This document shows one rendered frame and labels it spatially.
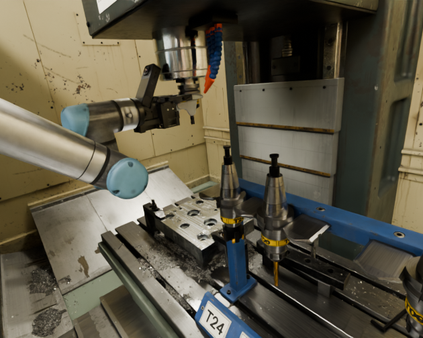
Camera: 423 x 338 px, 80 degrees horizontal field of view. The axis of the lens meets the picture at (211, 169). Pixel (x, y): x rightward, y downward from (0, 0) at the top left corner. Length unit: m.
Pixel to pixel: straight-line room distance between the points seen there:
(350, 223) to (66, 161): 0.45
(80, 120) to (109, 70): 1.18
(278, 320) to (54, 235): 1.22
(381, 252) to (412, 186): 0.99
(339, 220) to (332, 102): 0.58
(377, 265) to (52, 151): 0.48
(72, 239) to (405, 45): 1.71
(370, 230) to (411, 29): 0.97
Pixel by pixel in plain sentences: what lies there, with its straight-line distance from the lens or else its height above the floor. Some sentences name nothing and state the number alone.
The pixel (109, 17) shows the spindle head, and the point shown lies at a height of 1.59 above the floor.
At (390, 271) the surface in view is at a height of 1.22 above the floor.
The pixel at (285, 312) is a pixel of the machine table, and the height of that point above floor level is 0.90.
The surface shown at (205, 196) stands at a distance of 0.55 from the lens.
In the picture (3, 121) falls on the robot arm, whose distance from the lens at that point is 0.45.
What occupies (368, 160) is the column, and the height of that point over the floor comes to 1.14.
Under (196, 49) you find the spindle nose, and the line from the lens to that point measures 0.70.
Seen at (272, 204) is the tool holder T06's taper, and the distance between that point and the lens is 0.43.
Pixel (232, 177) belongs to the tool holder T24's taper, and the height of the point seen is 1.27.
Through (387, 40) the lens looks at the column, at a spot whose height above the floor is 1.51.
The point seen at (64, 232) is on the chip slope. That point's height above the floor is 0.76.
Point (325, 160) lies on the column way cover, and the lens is 1.02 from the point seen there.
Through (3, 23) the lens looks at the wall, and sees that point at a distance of 1.67.
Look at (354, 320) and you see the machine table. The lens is 0.75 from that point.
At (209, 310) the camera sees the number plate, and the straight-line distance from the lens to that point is 0.67.
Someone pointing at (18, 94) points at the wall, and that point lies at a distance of 1.64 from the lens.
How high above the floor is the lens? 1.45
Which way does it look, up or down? 19 degrees down
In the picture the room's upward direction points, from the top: 6 degrees counter-clockwise
